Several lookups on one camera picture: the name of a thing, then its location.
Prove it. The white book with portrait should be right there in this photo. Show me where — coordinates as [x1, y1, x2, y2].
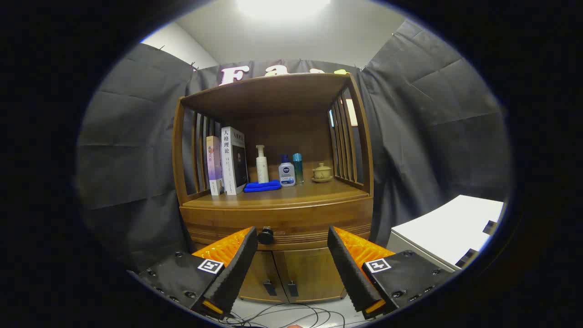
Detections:
[221, 127, 249, 195]

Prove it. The ceiling light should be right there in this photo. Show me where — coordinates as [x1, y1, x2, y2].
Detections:
[235, 0, 333, 21]

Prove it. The wooden cabinet door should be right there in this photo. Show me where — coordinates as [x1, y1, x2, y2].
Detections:
[237, 250, 288, 303]
[272, 248, 349, 302]

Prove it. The teal slim bottle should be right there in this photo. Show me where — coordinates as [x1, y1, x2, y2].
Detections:
[292, 153, 304, 185]

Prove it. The blue folded cloth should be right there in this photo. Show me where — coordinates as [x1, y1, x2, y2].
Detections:
[243, 180, 282, 193]

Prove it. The white bottle with blue pump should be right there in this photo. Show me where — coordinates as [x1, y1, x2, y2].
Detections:
[278, 154, 297, 187]

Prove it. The brown wooden cabinet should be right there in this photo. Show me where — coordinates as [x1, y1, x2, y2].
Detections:
[172, 73, 375, 305]

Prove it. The wooden countertop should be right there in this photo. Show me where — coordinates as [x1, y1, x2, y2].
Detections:
[182, 178, 369, 209]

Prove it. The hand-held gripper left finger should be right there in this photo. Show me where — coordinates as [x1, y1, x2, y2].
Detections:
[137, 226, 259, 319]

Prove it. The beige lidded teacup with saucer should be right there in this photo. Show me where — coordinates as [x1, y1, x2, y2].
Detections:
[312, 163, 333, 183]

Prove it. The brown wooden drawer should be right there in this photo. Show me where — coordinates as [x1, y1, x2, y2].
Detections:
[180, 197, 374, 251]

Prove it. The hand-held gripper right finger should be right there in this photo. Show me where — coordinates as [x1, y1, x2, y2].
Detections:
[327, 225, 456, 319]

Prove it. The purple book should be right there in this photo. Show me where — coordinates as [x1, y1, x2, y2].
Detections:
[206, 136, 225, 196]

